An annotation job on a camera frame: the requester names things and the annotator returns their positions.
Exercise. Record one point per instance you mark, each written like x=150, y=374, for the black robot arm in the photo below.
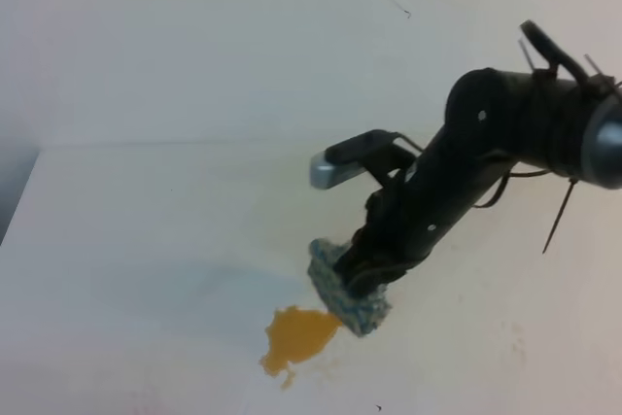
x=493, y=121

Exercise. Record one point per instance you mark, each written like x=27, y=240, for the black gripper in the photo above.
x=394, y=238

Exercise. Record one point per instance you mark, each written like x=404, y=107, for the orange coffee stain puddle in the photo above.
x=295, y=336

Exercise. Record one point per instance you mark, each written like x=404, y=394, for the blue striped cleaning rag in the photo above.
x=360, y=315

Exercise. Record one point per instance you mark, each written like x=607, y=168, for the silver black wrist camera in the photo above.
x=377, y=152

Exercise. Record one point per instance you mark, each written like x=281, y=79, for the black cable zip tie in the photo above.
x=560, y=214

